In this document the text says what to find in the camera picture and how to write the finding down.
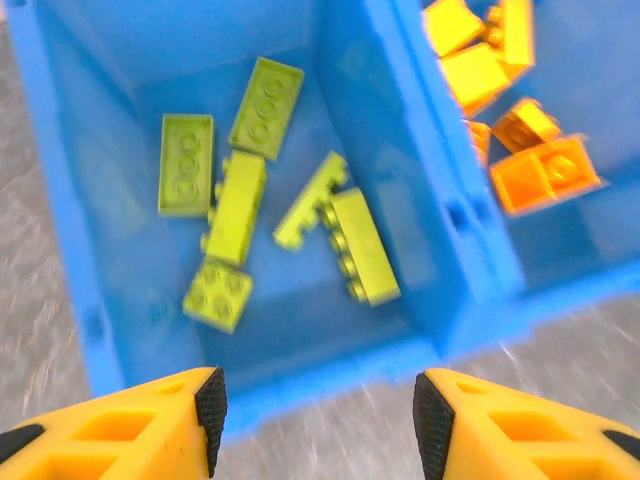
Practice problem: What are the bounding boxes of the green lego brick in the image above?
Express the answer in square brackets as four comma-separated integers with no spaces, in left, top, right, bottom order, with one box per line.
[316,186,404,308]
[199,150,268,269]

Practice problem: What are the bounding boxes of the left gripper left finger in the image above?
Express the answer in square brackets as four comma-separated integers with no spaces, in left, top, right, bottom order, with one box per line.
[0,366,229,480]

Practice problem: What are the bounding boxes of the large orange lego brick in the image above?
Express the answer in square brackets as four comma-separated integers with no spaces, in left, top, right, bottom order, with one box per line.
[488,134,604,217]

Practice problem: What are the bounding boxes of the small square green lego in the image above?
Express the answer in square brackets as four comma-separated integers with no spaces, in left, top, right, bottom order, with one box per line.
[180,260,257,336]

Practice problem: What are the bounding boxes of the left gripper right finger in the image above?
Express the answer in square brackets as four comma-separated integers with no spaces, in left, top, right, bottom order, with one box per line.
[412,367,640,480]

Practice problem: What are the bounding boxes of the blue plastic bin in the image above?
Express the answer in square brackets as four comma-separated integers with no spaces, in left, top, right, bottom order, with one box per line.
[0,0,451,447]
[359,0,640,362]

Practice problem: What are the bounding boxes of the green lego plate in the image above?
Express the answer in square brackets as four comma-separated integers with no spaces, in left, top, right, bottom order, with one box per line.
[156,113,217,219]
[271,149,352,252]
[227,55,307,163]

